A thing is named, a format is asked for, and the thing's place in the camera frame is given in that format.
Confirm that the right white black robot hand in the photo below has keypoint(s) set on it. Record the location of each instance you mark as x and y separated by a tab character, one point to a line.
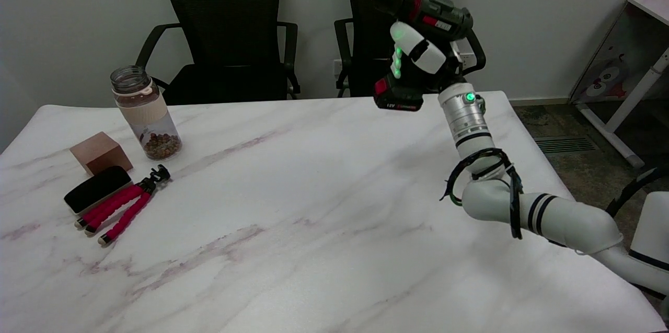
426	56

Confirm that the dark green power screwdriver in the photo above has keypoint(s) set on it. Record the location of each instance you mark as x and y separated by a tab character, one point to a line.
434	11

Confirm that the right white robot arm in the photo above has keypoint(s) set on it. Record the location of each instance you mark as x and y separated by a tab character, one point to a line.
559	215

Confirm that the black mesh office chair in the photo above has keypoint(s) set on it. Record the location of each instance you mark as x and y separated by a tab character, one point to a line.
225	19
366	35

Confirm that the floor vent grille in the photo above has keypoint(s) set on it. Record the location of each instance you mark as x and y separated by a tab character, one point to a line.
565	145

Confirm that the owl cartoon sticker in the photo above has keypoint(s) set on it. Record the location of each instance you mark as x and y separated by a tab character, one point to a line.
606	82

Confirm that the white standing desk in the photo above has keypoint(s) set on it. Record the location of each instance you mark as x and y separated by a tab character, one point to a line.
635	30

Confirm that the clear jar with nuts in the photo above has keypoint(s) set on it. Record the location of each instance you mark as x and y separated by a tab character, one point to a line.
148	116

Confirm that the brown wooden cube block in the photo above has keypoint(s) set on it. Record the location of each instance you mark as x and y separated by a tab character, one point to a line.
100	152

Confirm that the red flexible mini tripod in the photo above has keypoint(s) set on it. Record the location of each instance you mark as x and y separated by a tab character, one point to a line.
121	206

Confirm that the black eraser case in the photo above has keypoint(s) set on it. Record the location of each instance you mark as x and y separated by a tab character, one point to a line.
96	189

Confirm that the white wall power socket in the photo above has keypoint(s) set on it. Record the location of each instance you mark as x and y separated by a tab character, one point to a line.
468	61
337	67

